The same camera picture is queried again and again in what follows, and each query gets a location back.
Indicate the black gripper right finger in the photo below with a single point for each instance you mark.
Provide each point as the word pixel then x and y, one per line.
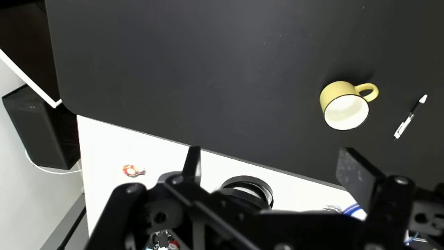
pixel 395 205

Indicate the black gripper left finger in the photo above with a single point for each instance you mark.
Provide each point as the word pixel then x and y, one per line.
pixel 184 187

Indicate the black pen white cap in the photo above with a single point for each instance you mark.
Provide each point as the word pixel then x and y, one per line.
pixel 403 126

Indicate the black round lens object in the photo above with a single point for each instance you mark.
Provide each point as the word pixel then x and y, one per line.
pixel 252 190

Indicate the small orange floor mark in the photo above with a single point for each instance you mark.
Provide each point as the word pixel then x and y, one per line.
pixel 133 171

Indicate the yellow mug white inside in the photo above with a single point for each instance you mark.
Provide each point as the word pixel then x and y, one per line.
pixel 346 105

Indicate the black box beside table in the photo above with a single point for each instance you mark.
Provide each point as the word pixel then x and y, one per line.
pixel 49 135

